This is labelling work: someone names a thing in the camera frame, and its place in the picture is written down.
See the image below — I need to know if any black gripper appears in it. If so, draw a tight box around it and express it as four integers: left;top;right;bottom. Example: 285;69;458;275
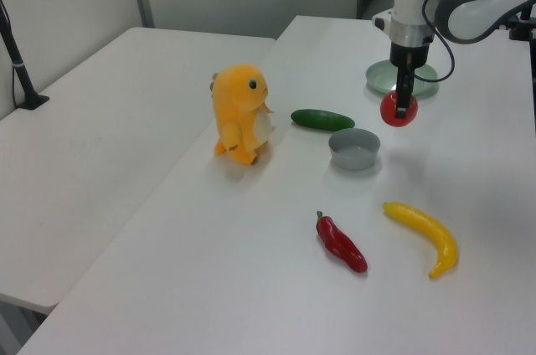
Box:
389;41;432;119

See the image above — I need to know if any red apple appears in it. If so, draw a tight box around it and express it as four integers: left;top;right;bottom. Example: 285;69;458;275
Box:
379;91;420;129

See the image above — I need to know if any grey bowl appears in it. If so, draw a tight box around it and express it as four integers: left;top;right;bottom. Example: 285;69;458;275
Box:
327;127;382;172

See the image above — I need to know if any pale green plate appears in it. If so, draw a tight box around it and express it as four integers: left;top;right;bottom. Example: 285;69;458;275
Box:
364;59;439;100

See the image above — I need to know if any green cucumber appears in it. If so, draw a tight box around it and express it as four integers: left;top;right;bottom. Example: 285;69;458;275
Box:
290;108;356;132

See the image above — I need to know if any black clamp stand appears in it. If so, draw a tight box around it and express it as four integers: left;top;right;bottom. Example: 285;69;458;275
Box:
508;9;536;41

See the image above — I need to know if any yellow banana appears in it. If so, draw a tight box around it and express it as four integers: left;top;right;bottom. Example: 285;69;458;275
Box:
381;201;459;280

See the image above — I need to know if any orange plush toy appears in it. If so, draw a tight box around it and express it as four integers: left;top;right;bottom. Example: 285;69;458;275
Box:
209;63;276;167

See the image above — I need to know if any red chili pepper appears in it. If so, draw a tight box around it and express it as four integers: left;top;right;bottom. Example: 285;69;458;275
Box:
315;210;369;275

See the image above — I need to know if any dark arm cable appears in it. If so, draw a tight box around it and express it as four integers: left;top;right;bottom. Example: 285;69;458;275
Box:
413;0;458;82

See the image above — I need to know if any black camera stand pole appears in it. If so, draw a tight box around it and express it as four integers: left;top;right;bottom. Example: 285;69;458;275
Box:
0;0;50;111

